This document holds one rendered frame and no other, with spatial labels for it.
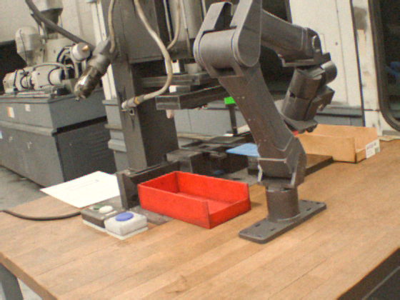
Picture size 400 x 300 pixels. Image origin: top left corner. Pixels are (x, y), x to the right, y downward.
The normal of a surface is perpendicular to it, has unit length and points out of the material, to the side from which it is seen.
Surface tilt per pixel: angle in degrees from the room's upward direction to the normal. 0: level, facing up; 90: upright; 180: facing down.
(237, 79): 120
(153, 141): 90
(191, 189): 90
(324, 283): 0
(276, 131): 87
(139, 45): 90
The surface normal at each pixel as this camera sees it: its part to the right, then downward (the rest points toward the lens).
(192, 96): 0.64, 0.08
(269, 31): 0.79, 0.10
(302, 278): -0.15, -0.96
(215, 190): -0.76, 0.26
